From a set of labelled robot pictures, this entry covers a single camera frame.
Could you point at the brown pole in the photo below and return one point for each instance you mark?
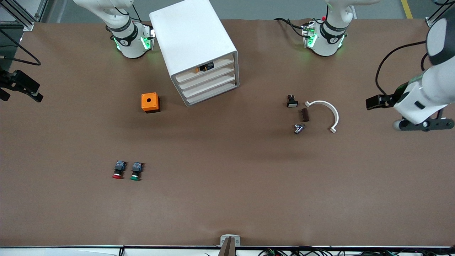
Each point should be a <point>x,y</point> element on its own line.
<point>227,249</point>

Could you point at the brown terminal block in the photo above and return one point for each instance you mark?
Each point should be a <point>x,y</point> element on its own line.
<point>305,115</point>

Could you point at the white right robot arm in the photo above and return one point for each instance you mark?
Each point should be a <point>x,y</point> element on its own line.
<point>131,46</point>

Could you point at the white curved plastic bracket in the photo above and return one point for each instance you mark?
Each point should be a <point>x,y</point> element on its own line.
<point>334,113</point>

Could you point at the grey metal bracket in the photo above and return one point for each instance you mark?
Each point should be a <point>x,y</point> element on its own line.
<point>224,239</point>

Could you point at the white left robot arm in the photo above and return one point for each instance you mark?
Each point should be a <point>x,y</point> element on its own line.
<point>430,89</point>

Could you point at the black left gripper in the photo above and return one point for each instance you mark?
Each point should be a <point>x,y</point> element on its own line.
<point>389,100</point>

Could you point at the white table edge rail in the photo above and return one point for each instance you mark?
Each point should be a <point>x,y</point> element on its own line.
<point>71,251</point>

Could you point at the orange black small component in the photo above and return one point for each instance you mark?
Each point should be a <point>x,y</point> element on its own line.
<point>205,67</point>

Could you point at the black white rectangular switch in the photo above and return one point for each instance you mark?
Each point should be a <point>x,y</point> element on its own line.
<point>292,103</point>

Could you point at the white plastic drawer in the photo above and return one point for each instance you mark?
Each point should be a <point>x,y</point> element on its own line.
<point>222,65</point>
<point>213,85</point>
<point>213,93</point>
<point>213,78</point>

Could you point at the red push button switch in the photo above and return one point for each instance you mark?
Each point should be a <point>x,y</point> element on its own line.
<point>119,166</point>

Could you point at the aluminium frame profile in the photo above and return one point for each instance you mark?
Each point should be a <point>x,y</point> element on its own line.
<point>21,17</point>
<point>432,22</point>

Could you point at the white drawer cabinet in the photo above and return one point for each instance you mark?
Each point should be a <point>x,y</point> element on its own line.
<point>192,35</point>

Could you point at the orange button enclosure box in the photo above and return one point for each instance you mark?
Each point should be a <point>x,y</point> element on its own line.
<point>149,101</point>

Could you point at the green push button switch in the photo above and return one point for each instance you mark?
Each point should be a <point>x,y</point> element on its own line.
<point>136,168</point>

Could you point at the silver metal connector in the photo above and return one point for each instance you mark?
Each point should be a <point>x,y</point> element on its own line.
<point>298,128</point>

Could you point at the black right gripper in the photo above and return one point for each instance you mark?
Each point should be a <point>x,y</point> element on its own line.
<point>7,80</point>

